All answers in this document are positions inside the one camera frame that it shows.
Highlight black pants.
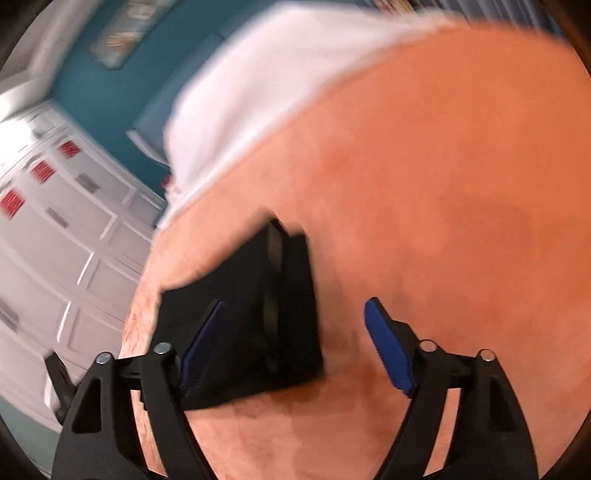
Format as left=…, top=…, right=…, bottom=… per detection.
left=157, top=211, right=325, bottom=411

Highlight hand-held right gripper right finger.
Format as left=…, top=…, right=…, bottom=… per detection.
left=364, top=298, right=539, bottom=480

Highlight framed wall picture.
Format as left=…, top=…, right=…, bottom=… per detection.
left=89, top=0, right=180, bottom=70

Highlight white bed sheet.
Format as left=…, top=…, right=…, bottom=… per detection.
left=163, top=7, right=455, bottom=217

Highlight grey blue pillow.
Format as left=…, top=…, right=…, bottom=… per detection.
left=126, top=74, right=223, bottom=163

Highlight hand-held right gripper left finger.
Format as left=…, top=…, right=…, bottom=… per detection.
left=51, top=300, right=226, bottom=480

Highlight orange fleece blanket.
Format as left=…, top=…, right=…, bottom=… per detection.
left=119, top=21, right=591, bottom=480

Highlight grey striped curtain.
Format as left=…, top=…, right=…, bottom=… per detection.
left=369, top=0, right=557, bottom=21

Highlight white panelled wardrobe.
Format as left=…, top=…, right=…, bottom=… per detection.
left=0, top=99, right=168, bottom=428

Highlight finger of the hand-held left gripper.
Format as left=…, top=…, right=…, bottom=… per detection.
left=43, top=352, right=78, bottom=424

